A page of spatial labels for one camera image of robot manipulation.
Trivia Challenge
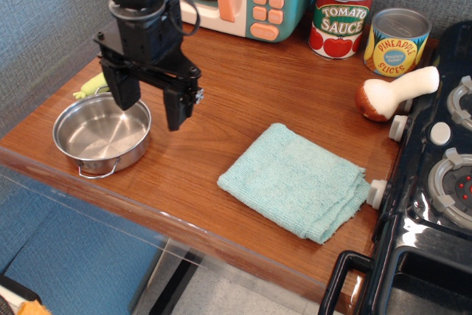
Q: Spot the white stove knob front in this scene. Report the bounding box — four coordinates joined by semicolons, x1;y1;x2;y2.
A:
366;179;387;210

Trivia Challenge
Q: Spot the plush mushroom toy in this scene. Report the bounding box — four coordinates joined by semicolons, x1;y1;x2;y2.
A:
355;66;440;122

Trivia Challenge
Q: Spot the pineapple slices can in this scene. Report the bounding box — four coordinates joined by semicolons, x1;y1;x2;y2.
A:
364;8;431;77

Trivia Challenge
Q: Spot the white stove knob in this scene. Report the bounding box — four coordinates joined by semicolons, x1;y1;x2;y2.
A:
366;179;387;210
389;115;408;142

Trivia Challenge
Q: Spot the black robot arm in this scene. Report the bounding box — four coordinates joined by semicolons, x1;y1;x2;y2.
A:
94;0;203;131

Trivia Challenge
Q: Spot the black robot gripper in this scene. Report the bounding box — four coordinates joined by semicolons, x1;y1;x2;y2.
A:
95;0;202;131

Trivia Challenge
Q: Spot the white stove knob rear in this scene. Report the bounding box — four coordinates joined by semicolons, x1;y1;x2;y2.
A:
389;115;408;142

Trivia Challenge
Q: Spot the light blue folded towel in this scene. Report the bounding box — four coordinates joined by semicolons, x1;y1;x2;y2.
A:
218;123;369;244

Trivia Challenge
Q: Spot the dark object bottom left corner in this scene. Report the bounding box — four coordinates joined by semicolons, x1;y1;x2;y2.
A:
1;274;52;315

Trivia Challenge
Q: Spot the stainless steel pot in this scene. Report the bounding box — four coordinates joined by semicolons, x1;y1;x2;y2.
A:
52;93;152;179

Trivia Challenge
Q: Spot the tomato sauce can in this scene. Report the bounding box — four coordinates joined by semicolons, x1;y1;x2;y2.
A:
309;0;373;59

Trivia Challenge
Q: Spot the black toy stove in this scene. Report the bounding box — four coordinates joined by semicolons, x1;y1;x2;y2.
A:
319;21;471;314

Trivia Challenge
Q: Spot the spoon with green handle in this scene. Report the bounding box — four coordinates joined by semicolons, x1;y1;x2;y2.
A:
73;73;109;100

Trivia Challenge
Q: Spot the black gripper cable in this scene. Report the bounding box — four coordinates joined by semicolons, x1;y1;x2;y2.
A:
167;0;201;38

